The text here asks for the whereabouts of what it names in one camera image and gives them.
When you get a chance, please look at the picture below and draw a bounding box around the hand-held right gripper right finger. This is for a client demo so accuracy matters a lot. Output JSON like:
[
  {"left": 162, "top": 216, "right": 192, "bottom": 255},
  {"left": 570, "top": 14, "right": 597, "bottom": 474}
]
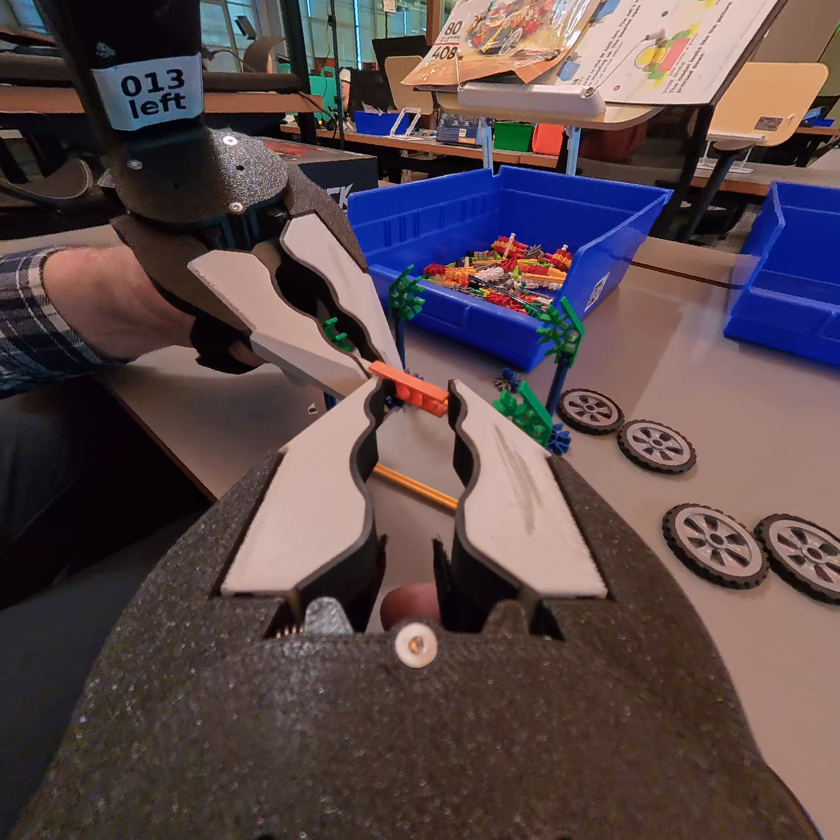
[{"left": 447, "top": 381, "right": 609, "bottom": 601}]

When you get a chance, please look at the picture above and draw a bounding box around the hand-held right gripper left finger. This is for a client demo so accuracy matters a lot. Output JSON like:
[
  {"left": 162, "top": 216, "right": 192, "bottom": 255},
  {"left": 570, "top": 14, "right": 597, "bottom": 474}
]
[{"left": 220, "top": 381, "right": 385, "bottom": 601}]

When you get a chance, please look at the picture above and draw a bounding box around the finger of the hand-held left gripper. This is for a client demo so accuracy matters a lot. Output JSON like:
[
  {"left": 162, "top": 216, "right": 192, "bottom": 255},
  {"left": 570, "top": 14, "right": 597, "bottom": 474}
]
[
  {"left": 280, "top": 213, "right": 405, "bottom": 375},
  {"left": 188, "top": 246, "right": 375, "bottom": 399}
]

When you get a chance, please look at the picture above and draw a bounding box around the blue yellow toy rod frame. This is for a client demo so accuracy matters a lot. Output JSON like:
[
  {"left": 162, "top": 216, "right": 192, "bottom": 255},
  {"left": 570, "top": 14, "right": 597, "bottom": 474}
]
[{"left": 322, "top": 267, "right": 585, "bottom": 515}]

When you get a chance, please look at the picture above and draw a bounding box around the blue bin with white label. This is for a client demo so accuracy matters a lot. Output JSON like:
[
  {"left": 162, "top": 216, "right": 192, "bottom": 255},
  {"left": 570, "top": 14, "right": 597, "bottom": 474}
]
[{"left": 344, "top": 164, "right": 673, "bottom": 372}]

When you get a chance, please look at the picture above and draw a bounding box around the orange toy connector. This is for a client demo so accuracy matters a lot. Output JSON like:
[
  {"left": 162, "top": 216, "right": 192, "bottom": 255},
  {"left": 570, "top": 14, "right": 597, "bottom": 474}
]
[{"left": 368, "top": 361, "right": 451, "bottom": 418}]

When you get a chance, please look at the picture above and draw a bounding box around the pile of colourful toy pieces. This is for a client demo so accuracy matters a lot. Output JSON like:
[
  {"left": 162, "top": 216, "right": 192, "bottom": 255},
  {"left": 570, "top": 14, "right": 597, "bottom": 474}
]
[{"left": 423, "top": 234, "right": 574, "bottom": 320}]

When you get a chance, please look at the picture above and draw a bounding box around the person's left forearm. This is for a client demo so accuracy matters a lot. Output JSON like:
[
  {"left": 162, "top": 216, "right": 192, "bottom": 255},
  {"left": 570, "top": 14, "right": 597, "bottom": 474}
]
[{"left": 0, "top": 250, "right": 103, "bottom": 399}]

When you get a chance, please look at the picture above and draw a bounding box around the person's left hand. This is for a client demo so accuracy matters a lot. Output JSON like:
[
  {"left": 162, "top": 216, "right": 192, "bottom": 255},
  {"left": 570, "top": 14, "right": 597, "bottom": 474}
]
[{"left": 50, "top": 242, "right": 261, "bottom": 371}]

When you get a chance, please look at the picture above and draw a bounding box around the black toy box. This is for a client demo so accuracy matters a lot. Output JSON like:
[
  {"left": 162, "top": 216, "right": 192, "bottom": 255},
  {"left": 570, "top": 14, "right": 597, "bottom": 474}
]
[{"left": 263, "top": 138, "right": 379, "bottom": 214}]

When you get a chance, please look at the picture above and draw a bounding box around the long wooden desk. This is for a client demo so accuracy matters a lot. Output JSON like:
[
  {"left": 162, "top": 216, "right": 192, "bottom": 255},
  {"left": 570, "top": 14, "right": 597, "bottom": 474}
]
[{"left": 0, "top": 86, "right": 316, "bottom": 122}]

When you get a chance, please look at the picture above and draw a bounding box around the black toy wheel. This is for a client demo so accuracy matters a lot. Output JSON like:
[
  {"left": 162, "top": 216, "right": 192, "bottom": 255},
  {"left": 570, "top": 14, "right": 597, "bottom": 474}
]
[
  {"left": 558, "top": 389, "right": 624, "bottom": 435},
  {"left": 617, "top": 419, "right": 698, "bottom": 475},
  {"left": 755, "top": 514, "right": 840, "bottom": 605},
  {"left": 662, "top": 503, "right": 770, "bottom": 590}
]

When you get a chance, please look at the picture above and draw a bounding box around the cardboard poster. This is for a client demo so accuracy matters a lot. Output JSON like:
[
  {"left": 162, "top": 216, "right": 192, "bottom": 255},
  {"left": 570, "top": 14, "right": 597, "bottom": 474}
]
[{"left": 401, "top": 0, "right": 618, "bottom": 93}]

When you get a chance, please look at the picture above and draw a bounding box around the blue plastic bin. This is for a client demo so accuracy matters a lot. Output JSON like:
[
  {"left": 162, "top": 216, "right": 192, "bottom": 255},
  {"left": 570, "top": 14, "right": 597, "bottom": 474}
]
[{"left": 725, "top": 182, "right": 840, "bottom": 368}]

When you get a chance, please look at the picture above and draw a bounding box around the white picture poster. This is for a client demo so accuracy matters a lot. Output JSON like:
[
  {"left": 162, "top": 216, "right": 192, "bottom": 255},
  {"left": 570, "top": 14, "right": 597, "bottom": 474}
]
[{"left": 552, "top": 0, "right": 782, "bottom": 106}]

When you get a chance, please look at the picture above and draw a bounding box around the beige chair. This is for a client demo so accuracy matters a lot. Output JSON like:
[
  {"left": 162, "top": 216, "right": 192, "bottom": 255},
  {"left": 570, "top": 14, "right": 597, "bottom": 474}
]
[{"left": 676, "top": 59, "right": 830, "bottom": 244}]

